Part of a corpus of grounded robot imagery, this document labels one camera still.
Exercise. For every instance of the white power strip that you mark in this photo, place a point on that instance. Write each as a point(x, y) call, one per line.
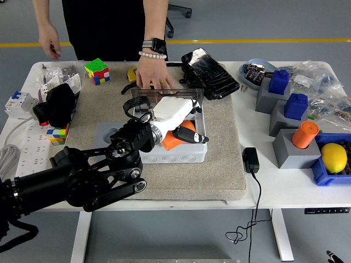
point(33, 148)

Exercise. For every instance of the person's right forearm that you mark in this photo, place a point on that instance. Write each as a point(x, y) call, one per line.
point(44, 13)

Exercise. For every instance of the grey-brown fabric mat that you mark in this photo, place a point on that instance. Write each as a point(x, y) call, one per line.
point(192, 180)

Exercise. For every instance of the small green connector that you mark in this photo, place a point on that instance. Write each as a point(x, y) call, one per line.
point(311, 117)

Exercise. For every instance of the grey holder block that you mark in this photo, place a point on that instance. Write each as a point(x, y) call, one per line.
point(278, 120)
point(264, 101)

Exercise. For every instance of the grey block with round hole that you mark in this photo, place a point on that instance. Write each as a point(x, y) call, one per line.
point(102, 137)
point(290, 159)

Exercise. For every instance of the black power adapter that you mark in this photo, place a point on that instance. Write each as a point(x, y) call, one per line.
point(251, 160)

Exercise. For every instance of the person's left forearm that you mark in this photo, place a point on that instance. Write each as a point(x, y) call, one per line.
point(155, 22)

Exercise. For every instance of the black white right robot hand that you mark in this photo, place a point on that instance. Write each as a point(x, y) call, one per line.
point(334, 259)

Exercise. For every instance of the white label packets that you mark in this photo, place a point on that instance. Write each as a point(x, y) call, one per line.
point(74, 82)

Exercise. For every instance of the light blue bowl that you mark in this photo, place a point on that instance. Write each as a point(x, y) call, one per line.
point(251, 82)

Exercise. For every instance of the white table leg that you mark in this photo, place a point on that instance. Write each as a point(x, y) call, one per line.
point(282, 235)
point(82, 235)

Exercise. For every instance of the dark small packets pile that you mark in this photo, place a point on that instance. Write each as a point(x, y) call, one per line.
point(256, 72)

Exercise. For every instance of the person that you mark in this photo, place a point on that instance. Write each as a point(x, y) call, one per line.
point(104, 27)

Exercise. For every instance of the person's left hand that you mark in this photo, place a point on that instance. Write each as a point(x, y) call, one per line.
point(152, 72)

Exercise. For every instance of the grey electrical junction box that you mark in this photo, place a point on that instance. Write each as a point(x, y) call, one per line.
point(175, 157)

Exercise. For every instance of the small red object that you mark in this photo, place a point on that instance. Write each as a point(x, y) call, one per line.
point(44, 124)

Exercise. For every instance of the small colourful puzzle cube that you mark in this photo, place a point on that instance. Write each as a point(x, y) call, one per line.
point(57, 134)

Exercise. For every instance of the blue plastic bin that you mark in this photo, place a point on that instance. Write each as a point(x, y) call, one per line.
point(321, 175)

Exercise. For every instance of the large colourful puzzle cube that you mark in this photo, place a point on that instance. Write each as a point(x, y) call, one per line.
point(96, 67)

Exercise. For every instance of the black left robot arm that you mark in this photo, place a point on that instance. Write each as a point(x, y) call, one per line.
point(82, 178)

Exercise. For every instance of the black office chair base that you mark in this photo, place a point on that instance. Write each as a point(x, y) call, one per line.
point(170, 34)

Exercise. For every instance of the black cloth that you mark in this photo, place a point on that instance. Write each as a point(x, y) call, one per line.
point(57, 104)

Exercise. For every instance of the clear hinged box lid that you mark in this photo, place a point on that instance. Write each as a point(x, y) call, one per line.
point(189, 94)

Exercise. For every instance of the white circuit breaker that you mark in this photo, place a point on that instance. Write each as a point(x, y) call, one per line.
point(19, 102)

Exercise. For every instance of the yellow tape measure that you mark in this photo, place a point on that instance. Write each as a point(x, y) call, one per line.
point(132, 74)

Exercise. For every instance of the black table control panel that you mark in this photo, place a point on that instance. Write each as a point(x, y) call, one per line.
point(326, 211)

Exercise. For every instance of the blue plastic block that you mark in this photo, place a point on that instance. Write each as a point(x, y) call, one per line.
point(294, 107)
point(278, 82)

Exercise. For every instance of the yellow lemon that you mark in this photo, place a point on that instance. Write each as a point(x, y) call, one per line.
point(333, 157)

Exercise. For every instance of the person's right hand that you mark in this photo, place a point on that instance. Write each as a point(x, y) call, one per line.
point(50, 41)

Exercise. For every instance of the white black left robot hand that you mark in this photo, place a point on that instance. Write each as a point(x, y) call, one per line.
point(172, 109)

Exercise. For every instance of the black wrist watch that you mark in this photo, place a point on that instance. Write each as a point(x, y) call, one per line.
point(157, 45)

